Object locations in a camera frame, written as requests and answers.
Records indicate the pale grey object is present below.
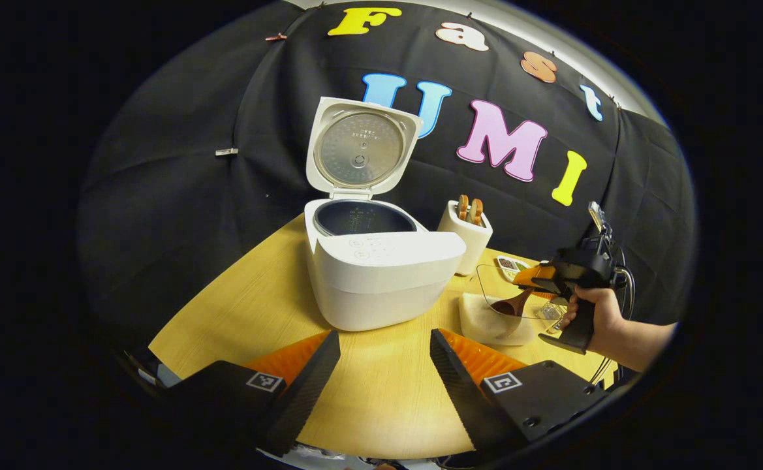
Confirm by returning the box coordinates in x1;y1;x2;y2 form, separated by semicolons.
153;362;181;389

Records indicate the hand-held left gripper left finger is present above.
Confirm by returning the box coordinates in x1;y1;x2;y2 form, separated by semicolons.
159;330;341;458

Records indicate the brown wooden spoon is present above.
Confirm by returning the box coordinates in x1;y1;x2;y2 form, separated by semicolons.
490;287;537;318

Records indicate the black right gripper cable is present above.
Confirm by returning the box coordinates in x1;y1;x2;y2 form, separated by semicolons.
590;264;636;386

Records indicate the white divided bean dish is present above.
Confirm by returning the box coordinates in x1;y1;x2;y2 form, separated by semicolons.
497;255;531;283

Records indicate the white toaster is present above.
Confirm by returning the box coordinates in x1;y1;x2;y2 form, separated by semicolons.
437;200;493;276

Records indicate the white rice cooker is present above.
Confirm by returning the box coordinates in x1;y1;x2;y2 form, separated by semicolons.
304;97;467;332

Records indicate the clear rice container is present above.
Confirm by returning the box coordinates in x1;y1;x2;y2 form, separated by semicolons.
458;263;568;347

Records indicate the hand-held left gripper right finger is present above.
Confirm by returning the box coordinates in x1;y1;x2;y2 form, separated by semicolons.
429;328;617;458

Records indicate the black backdrop cloth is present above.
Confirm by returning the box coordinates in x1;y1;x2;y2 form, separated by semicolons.
78;0;698;347

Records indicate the white rice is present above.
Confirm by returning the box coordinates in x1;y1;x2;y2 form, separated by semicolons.
459;292;535;347

